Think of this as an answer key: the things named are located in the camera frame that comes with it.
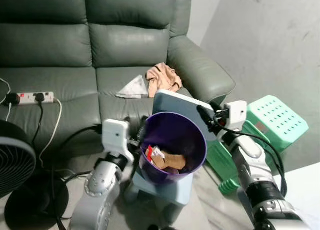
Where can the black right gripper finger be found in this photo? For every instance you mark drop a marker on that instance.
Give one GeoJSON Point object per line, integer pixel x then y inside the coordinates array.
{"type": "Point", "coordinates": [216, 106]}
{"type": "Point", "coordinates": [204, 113]}

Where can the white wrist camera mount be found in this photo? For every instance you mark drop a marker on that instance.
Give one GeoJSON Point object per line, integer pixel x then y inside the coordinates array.
{"type": "Point", "coordinates": [236, 112]}
{"type": "Point", "coordinates": [115, 137]}

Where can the crumpled peach cloth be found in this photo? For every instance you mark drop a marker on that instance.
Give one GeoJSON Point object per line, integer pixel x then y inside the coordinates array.
{"type": "Point", "coordinates": [162, 77]}

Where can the light blue flat board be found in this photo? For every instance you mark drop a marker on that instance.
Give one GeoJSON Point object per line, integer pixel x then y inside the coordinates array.
{"type": "Point", "coordinates": [175, 102]}

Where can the black power plug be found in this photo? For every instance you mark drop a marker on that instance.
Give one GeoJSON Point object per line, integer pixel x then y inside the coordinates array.
{"type": "Point", "coordinates": [39, 97]}
{"type": "Point", "coordinates": [13, 99]}

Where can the black floor fan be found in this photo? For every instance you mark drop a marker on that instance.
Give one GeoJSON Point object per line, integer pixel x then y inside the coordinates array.
{"type": "Point", "coordinates": [15, 160]}

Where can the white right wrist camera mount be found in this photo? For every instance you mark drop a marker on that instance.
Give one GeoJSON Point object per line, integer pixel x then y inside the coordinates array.
{"type": "Point", "coordinates": [236, 112]}

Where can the white power strip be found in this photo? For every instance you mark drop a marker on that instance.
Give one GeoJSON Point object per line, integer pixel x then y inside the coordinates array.
{"type": "Point", "coordinates": [27, 97]}

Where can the purple plastic rubbish bin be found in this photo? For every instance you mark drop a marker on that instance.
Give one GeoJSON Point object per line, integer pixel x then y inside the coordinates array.
{"type": "Point", "coordinates": [196, 142]}

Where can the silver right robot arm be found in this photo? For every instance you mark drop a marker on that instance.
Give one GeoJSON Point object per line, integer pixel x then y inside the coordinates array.
{"type": "Point", "coordinates": [250, 152]}

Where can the white triangular tissue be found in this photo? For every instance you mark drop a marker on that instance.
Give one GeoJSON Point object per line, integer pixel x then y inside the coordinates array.
{"type": "Point", "coordinates": [134, 88]}

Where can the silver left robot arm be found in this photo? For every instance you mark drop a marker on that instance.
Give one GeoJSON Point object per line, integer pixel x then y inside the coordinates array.
{"type": "Point", "coordinates": [100, 190]}

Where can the light blue plastic stool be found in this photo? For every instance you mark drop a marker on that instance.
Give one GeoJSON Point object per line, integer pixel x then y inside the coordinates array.
{"type": "Point", "coordinates": [170, 191]}

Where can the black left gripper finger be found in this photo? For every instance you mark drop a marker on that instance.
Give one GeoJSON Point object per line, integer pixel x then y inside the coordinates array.
{"type": "Point", "coordinates": [142, 127]}

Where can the grey-green leather sofa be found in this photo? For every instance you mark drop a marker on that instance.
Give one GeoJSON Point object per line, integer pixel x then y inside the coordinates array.
{"type": "Point", "coordinates": [50, 44]}

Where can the brown cardboard scrap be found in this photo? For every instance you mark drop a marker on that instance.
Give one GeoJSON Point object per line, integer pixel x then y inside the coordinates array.
{"type": "Point", "coordinates": [170, 162]}

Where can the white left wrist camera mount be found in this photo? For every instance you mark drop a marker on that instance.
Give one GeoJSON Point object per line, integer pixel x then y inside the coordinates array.
{"type": "Point", "coordinates": [115, 137]}

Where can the pale blue table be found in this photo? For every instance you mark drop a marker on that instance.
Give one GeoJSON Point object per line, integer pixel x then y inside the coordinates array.
{"type": "Point", "coordinates": [300, 200]}

